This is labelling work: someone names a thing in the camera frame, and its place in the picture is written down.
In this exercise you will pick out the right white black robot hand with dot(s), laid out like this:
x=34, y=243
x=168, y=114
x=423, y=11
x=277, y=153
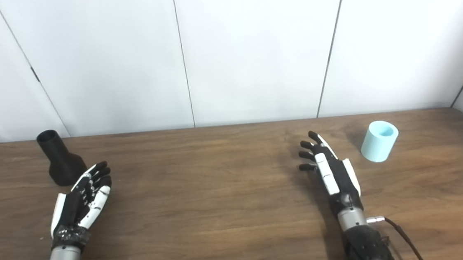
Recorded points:
x=341, y=183

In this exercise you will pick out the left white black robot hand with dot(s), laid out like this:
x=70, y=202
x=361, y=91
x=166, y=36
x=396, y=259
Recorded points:
x=70, y=209

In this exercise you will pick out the black nozzle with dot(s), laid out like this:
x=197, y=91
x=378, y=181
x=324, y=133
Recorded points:
x=63, y=166

